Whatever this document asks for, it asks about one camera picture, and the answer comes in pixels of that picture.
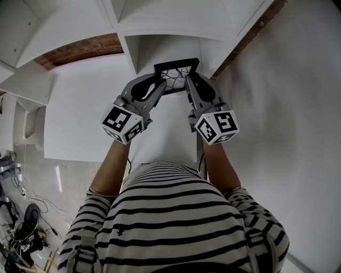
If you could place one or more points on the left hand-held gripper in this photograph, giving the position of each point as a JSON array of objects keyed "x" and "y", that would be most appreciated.
[{"x": 117, "y": 120}]

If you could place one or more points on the white shelf compartment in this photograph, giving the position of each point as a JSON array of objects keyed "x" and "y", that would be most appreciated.
[{"x": 149, "y": 50}]

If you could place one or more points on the white chair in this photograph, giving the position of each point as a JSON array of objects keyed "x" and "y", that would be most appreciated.
[{"x": 18, "y": 125}]

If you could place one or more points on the black framed picture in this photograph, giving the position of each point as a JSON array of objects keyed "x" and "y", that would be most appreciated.
[{"x": 175, "y": 62}]

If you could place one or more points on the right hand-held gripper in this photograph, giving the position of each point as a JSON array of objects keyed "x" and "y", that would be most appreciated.
[{"x": 217, "y": 125}]

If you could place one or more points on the person's right forearm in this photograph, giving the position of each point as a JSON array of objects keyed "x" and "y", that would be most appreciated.
[{"x": 221, "y": 168}]

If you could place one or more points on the wooden stool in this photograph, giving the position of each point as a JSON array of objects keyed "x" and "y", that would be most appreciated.
[{"x": 52, "y": 260}]

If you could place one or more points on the black round device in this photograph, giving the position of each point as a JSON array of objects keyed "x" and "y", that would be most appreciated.
[{"x": 32, "y": 216}]

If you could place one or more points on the person's striped shirt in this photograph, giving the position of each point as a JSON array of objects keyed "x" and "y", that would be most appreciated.
[{"x": 170, "y": 213}]

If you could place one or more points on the person's left forearm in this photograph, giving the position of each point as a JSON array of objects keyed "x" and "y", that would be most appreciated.
[{"x": 109, "y": 170}]

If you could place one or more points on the black bag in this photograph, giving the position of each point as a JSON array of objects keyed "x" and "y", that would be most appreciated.
[{"x": 25, "y": 248}]

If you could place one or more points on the white shelf unit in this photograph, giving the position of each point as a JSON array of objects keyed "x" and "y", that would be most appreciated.
[{"x": 66, "y": 26}]

